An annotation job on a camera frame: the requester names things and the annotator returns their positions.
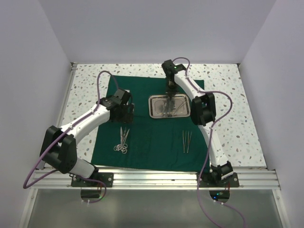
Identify green surgical cloth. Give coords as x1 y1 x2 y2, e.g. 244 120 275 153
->
91 76 209 172

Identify aluminium front rail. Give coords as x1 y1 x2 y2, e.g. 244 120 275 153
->
32 166 281 190

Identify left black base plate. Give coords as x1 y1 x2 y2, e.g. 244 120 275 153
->
69 172 114 188

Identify steel instrument tray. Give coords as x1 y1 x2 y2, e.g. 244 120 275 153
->
148 94 190 119

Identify left aluminium side rail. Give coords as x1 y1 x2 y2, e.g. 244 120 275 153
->
44 62 77 170

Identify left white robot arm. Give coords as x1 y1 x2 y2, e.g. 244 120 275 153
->
40 88 134 187

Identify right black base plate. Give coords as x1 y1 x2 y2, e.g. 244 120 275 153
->
199 172 240 188

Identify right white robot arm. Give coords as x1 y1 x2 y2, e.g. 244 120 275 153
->
161 59 234 187

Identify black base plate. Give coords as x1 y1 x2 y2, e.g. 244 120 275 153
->
199 172 240 188
69 172 114 188

